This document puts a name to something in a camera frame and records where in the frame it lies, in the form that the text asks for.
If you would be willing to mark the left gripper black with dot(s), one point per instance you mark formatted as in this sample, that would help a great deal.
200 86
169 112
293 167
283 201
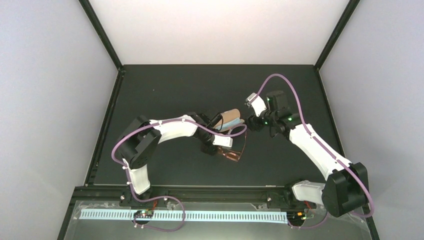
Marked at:
210 151

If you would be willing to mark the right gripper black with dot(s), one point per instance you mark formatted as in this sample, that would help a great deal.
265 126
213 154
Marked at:
253 123

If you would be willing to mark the pink transparent sunglasses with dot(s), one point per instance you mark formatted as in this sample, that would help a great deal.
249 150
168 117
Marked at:
233 155

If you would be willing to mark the brown plaid glasses case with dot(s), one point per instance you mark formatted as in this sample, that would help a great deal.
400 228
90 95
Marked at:
225 117

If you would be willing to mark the light blue cleaning cloth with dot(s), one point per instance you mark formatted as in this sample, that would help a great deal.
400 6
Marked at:
229 125

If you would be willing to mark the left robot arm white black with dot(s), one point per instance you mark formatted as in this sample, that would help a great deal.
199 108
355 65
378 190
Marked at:
136 146

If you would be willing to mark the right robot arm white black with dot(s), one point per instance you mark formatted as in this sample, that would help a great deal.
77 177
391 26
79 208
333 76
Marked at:
346 186

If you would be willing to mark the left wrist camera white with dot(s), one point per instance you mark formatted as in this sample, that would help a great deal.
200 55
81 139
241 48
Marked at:
223 141

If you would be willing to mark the black aluminium frame rail front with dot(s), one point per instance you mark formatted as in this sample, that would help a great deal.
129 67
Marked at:
192 194

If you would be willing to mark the white slotted cable duct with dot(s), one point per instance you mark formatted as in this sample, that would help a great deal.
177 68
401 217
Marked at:
187 215

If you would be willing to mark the right rear frame post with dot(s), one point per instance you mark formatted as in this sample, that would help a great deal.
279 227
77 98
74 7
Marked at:
337 31

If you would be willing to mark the frame post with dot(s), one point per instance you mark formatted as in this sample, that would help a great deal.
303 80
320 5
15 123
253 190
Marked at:
337 31
101 33

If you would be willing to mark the left rear frame post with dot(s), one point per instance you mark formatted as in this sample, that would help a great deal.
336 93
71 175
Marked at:
101 33

